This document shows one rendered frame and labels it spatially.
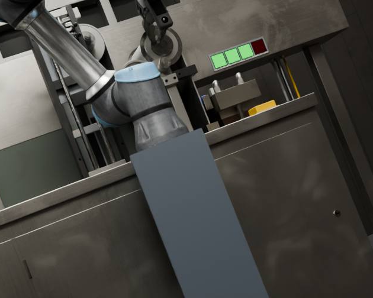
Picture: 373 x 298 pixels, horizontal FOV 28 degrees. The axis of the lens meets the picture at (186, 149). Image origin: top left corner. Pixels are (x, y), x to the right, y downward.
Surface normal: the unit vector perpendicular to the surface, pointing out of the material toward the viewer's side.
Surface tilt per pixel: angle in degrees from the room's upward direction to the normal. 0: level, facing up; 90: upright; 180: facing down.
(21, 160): 90
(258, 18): 90
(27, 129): 90
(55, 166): 90
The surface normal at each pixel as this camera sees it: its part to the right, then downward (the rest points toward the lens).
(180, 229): 0.06, -0.07
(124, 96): -0.77, 0.29
